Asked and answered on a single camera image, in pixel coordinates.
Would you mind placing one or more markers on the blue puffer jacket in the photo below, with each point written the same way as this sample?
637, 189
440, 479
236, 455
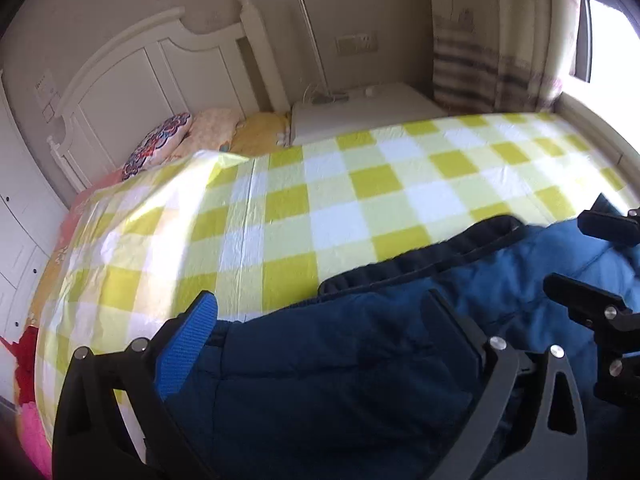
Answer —
375, 370

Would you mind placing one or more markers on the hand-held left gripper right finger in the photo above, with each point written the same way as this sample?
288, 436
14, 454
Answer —
450, 327

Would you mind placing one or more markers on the white windowsill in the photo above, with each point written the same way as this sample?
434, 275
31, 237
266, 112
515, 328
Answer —
600, 125

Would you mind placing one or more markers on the white nightstand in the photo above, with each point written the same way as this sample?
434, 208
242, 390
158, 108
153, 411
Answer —
350, 117

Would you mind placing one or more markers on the white bed headboard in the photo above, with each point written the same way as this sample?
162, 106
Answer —
115, 85

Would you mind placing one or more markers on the yellow checkered blanket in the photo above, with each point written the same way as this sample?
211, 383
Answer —
325, 200

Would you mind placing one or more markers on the wall outlet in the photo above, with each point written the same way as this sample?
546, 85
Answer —
356, 44

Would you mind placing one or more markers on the red cloth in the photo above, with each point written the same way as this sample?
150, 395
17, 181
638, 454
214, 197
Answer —
22, 365

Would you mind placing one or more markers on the pink floral bedsheet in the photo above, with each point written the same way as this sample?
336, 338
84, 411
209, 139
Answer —
65, 240

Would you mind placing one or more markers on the window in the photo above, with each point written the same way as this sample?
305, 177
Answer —
607, 40

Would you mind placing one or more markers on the white power strip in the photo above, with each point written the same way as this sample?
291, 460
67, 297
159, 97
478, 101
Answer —
345, 95

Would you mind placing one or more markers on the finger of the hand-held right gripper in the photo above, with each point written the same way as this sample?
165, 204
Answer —
575, 292
607, 227

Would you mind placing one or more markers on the sailboat print curtain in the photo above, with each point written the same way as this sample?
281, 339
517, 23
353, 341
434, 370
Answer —
490, 50

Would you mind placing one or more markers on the yellow pillow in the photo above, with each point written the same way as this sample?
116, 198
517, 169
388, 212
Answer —
260, 132

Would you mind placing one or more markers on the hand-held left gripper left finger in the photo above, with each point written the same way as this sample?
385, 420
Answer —
187, 345

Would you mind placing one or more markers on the patterned purple pillow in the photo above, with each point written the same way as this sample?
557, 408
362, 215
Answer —
157, 142

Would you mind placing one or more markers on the cream pillow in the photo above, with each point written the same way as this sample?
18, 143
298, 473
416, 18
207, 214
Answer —
212, 127

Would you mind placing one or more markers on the pink jacket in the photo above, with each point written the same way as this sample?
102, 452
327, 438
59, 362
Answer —
35, 440

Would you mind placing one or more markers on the white wardrobe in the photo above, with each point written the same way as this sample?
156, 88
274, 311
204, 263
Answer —
20, 240

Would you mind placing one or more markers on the paper wall notice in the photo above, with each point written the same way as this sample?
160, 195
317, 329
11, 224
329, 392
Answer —
45, 97

